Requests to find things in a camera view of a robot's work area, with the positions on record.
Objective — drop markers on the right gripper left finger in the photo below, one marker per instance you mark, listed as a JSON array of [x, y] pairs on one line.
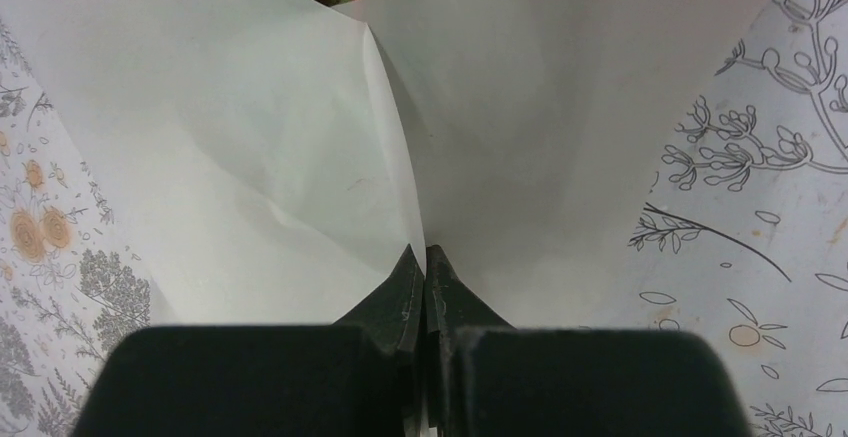
[[375, 357]]

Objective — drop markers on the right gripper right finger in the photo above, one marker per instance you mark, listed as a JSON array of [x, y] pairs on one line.
[[449, 305]]

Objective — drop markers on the white translucent wrapping paper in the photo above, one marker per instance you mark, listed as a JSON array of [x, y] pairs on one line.
[[270, 160]]

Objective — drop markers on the floral patterned table mat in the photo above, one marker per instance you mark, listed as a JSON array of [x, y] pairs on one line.
[[734, 322]]

